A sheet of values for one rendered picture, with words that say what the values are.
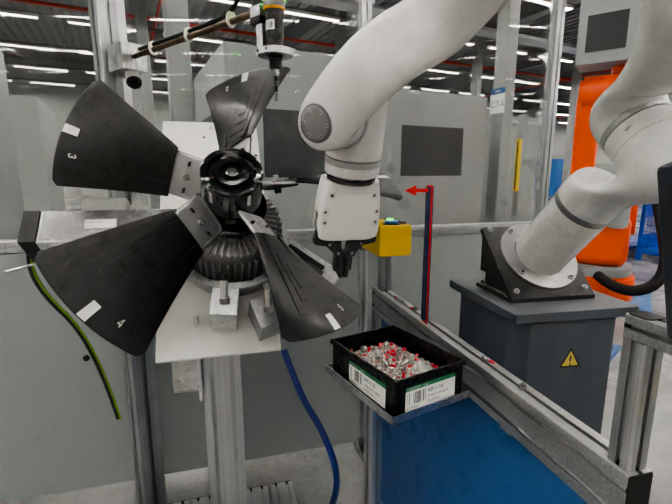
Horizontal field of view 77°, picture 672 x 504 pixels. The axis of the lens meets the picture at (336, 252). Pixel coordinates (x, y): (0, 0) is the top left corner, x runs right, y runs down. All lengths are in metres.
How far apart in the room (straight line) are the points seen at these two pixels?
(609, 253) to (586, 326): 3.43
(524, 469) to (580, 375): 0.34
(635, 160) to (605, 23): 3.87
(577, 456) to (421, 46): 0.58
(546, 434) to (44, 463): 1.72
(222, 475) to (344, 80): 0.99
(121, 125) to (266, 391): 1.21
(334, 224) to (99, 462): 1.54
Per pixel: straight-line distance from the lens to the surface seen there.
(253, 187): 0.82
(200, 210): 0.85
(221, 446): 1.18
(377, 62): 0.51
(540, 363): 1.06
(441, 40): 0.55
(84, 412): 1.89
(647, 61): 0.77
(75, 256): 0.79
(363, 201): 0.65
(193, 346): 0.97
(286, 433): 1.94
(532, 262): 1.08
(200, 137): 1.29
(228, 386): 1.10
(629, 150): 0.87
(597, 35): 4.68
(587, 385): 1.16
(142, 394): 1.66
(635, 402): 0.64
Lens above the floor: 1.22
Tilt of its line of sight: 11 degrees down
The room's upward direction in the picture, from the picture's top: straight up
